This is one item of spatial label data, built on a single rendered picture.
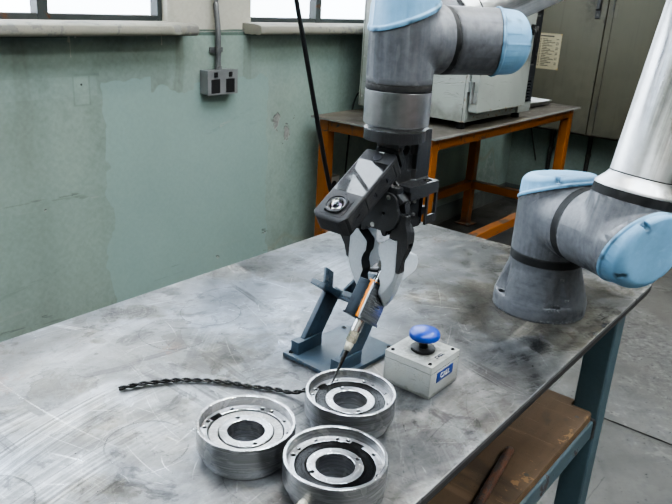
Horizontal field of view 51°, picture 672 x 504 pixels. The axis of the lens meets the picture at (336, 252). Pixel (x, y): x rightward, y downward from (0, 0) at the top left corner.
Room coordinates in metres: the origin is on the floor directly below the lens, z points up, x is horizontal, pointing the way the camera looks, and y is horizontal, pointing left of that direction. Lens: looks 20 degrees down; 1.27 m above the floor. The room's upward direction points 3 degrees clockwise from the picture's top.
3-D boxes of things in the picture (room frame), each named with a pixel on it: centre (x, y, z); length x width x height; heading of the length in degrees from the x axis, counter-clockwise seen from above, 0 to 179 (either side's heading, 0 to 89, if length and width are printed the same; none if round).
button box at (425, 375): (0.82, -0.12, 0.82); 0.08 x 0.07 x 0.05; 143
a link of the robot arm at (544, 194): (1.09, -0.35, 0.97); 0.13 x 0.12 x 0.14; 26
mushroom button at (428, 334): (0.82, -0.12, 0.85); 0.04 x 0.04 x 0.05
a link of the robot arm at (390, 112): (0.81, -0.06, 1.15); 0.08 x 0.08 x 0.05
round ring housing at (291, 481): (0.59, -0.01, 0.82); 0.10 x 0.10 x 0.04
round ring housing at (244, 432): (0.64, 0.08, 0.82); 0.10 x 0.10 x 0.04
